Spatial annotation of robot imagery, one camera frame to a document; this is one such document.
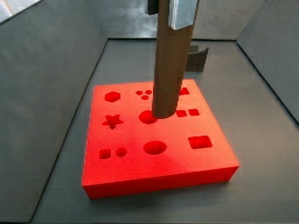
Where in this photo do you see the brown oval wooden peg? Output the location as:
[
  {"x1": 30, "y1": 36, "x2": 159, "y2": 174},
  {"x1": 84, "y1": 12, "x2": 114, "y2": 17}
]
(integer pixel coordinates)
[{"x1": 152, "y1": 0, "x2": 194, "y2": 119}]

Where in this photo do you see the dark grey curved fixture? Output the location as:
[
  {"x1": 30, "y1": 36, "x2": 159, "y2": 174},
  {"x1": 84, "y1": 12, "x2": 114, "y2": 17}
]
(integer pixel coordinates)
[{"x1": 186, "y1": 45, "x2": 210, "y2": 72}]

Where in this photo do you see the red foam shape-sorter block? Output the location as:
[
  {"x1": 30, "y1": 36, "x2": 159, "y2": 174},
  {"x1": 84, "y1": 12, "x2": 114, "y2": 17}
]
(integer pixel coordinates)
[{"x1": 82, "y1": 80, "x2": 239, "y2": 199}]

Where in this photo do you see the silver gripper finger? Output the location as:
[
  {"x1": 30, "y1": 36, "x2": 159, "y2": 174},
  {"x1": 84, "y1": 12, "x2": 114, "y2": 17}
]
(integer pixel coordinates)
[
  {"x1": 168, "y1": 0, "x2": 199, "y2": 30},
  {"x1": 146, "y1": 0, "x2": 159, "y2": 15}
]

